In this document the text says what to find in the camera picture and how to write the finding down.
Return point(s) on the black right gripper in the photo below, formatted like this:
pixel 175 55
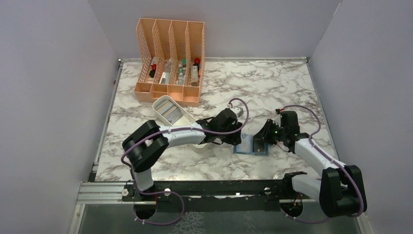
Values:
pixel 264 134

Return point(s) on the black mounting rail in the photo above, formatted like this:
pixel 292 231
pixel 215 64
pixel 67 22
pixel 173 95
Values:
pixel 214 196

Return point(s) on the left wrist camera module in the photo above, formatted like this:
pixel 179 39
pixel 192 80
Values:
pixel 238 111

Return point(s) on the red capped stick in organizer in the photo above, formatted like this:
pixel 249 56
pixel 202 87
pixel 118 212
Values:
pixel 195 72

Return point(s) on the teal capped tubes in organizer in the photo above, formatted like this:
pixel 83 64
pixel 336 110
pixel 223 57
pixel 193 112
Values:
pixel 182 67

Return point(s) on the teal card holder wallet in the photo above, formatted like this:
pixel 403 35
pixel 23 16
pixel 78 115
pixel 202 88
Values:
pixel 252 152

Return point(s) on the white oblong plastic tray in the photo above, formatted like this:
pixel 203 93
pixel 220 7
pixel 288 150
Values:
pixel 179 125

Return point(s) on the dark credit card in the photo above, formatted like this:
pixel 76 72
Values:
pixel 259 147

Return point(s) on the grey box in organizer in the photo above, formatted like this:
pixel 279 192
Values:
pixel 166 73

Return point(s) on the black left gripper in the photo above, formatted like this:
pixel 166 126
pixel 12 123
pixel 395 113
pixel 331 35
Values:
pixel 234 139

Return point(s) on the red black item in organizer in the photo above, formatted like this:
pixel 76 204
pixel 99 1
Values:
pixel 153 70

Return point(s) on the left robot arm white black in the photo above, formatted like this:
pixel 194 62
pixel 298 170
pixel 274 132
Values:
pixel 145 145

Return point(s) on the peach plastic file organizer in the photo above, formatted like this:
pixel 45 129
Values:
pixel 173 60

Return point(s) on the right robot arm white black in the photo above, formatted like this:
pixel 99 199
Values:
pixel 339 190

